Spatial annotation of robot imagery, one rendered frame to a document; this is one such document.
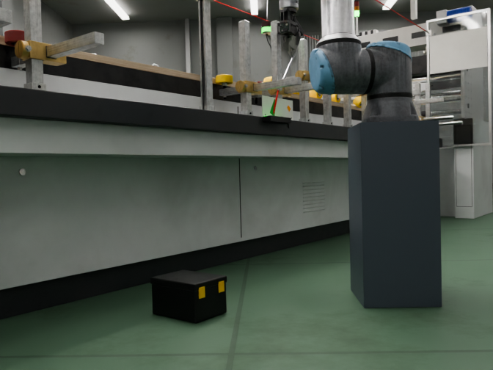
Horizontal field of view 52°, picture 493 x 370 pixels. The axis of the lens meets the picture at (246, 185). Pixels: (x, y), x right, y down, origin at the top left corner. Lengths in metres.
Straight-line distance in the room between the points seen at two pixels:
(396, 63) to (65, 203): 1.22
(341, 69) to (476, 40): 3.17
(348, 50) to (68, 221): 1.12
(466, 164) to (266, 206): 2.42
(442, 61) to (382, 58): 3.09
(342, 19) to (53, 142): 1.00
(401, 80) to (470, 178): 3.01
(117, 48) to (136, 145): 8.83
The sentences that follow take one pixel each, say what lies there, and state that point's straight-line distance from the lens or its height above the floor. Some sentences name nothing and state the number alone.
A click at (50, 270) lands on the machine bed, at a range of 1.86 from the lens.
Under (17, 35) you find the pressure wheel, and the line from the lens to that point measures 1.76.
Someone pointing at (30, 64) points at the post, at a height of 0.77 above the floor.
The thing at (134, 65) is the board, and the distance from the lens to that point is 2.10.
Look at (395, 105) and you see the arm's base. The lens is 1.73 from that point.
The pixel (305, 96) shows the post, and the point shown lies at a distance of 2.67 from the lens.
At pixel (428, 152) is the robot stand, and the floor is 0.50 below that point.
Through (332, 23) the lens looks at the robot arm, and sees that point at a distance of 1.75.
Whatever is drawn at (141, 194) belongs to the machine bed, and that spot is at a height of 0.37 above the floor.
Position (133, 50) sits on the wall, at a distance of 10.50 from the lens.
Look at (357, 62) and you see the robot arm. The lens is 1.71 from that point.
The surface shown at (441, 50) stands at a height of 1.47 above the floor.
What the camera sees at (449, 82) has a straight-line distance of 4.78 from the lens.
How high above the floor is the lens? 0.45
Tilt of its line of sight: 1 degrees down
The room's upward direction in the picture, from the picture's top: 1 degrees counter-clockwise
